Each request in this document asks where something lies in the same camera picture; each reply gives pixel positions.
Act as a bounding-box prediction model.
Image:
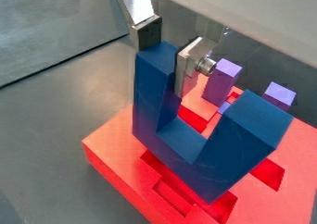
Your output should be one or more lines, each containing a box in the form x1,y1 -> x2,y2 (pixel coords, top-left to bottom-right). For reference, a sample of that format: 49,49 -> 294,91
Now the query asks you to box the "purple U-shaped block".
200,57 -> 296,115

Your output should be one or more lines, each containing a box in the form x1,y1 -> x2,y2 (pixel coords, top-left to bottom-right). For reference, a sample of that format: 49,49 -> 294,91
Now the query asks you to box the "red puzzle base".
82,74 -> 317,224

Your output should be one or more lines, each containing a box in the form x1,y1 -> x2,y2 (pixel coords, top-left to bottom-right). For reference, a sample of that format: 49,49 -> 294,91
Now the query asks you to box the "wrist-2 gripper right finger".
175,19 -> 224,98

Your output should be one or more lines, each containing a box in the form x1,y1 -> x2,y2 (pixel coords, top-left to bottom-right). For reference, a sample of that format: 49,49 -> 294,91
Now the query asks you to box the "wrist-2 gripper left finger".
117,0 -> 161,51

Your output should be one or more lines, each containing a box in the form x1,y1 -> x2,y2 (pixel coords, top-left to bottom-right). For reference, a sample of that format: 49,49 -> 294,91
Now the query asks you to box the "blue U-shaped block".
132,42 -> 292,204

